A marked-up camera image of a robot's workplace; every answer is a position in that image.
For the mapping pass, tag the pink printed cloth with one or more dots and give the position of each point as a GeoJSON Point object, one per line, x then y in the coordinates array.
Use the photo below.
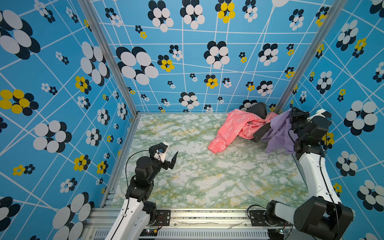
{"type": "Point", "coordinates": [238, 123]}

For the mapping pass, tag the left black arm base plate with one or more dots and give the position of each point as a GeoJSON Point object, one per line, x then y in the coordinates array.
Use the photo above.
{"type": "Point", "coordinates": [162, 218]}

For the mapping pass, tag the black cloth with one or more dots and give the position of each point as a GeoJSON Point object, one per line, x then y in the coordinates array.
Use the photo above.
{"type": "Point", "coordinates": [260, 110]}

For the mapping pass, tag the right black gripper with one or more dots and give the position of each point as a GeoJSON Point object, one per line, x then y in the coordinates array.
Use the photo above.
{"type": "Point", "coordinates": [294, 118]}

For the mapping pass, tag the left aluminium floor rail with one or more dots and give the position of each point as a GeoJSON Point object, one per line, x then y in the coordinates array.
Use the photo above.
{"type": "Point", "coordinates": [119, 168]}

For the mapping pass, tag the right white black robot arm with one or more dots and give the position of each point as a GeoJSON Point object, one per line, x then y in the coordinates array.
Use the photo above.
{"type": "Point", "coordinates": [323, 215]}

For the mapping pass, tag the aluminium corner post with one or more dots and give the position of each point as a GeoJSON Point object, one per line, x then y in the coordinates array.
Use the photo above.
{"type": "Point", "coordinates": [323, 31]}
{"type": "Point", "coordinates": [90, 14]}

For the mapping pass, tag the front aluminium rail frame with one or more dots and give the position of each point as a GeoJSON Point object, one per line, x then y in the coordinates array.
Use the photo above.
{"type": "Point", "coordinates": [191, 224]}

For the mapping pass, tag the purple cloth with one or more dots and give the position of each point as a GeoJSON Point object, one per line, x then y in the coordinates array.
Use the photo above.
{"type": "Point", "coordinates": [280, 136]}

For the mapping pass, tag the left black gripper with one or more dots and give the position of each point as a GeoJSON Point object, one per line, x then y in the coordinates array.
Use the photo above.
{"type": "Point", "coordinates": [166, 165]}

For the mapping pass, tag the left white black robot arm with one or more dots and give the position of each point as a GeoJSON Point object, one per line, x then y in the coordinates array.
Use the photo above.
{"type": "Point", "coordinates": [137, 212]}

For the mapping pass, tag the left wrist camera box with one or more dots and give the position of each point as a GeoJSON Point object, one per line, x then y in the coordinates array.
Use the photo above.
{"type": "Point", "coordinates": [160, 151]}

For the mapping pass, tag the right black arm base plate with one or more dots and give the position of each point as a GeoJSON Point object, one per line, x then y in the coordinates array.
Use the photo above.
{"type": "Point", "coordinates": [258, 219]}

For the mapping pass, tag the right aluminium corner post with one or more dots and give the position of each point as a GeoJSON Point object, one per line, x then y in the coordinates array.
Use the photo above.
{"type": "Point", "coordinates": [323, 31]}

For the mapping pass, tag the left aluminium corner post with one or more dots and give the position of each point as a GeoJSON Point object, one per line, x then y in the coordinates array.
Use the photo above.
{"type": "Point", "coordinates": [90, 14]}

